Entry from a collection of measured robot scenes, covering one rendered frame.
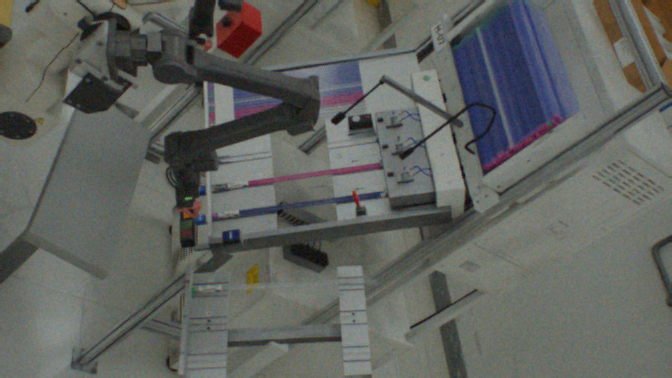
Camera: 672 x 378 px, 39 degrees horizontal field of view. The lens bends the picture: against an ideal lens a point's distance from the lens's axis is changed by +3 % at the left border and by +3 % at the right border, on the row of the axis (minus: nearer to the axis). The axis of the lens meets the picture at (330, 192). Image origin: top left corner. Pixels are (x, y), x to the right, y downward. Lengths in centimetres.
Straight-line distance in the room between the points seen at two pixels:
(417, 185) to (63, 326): 129
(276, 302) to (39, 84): 105
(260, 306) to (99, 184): 65
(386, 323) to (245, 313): 54
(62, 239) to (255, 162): 65
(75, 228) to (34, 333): 64
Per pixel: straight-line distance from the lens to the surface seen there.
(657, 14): 320
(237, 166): 286
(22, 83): 243
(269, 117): 235
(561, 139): 251
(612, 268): 417
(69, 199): 266
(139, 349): 334
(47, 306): 323
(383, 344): 328
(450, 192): 264
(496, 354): 441
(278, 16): 397
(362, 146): 285
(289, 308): 301
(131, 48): 213
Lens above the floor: 247
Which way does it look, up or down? 33 degrees down
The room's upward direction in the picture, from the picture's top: 52 degrees clockwise
